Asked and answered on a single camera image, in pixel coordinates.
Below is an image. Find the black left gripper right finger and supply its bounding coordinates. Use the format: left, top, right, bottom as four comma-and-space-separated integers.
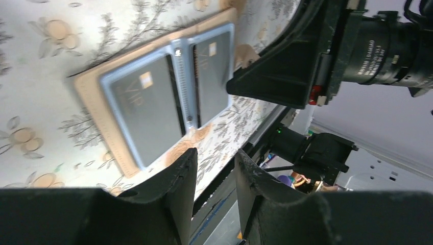
234, 151, 432, 244

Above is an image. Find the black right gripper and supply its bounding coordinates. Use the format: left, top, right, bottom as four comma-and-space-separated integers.
226, 1, 366, 109

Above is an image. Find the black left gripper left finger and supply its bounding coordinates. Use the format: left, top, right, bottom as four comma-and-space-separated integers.
1, 148, 198, 244

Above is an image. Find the beige leather card holder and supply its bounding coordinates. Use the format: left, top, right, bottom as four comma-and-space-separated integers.
74, 7, 258, 178

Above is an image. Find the single black credit card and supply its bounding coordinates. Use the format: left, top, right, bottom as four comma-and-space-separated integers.
104, 55, 186, 169

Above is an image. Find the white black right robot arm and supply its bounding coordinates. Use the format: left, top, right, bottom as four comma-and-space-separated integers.
226, 1, 432, 109

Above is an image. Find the floral patterned table mat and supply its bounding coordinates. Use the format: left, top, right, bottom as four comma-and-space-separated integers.
1, 1, 299, 195

